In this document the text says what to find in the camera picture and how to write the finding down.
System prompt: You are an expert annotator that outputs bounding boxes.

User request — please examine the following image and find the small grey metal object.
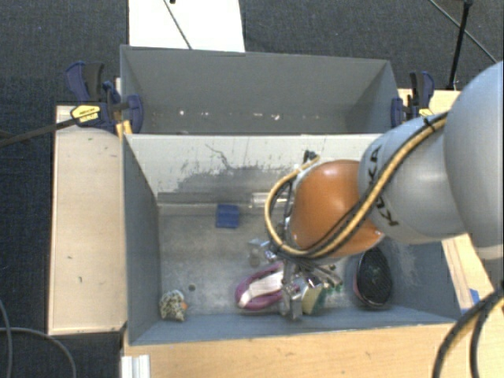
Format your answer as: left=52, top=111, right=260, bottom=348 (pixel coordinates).
left=247, top=239, right=277, bottom=268

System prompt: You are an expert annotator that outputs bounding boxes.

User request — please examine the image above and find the black oval brush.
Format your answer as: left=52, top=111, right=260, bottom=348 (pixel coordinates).
left=355, top=246, right=395, bottom=311

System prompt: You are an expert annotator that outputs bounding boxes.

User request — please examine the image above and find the blue sponge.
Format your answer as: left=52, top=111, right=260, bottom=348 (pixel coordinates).
left=214, top=203, right=241, bottom=229

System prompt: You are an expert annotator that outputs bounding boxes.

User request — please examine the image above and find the grey metal bin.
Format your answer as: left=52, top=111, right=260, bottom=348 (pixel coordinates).
left=119, top=44, right=464, bottom=347

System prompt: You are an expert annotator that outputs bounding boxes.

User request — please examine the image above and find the speckled toy animal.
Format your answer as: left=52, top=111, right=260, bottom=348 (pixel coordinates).
left=158, top=289, right=188, bottom=323

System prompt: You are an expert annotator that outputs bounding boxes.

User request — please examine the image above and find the pale wood board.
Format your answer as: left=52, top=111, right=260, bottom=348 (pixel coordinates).
left=47, top=104, right=128, bottom=336

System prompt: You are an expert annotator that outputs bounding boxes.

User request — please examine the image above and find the purple and white cord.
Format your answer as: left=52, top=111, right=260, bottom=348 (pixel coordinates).
left=235, top=263, right=285, bottom=313

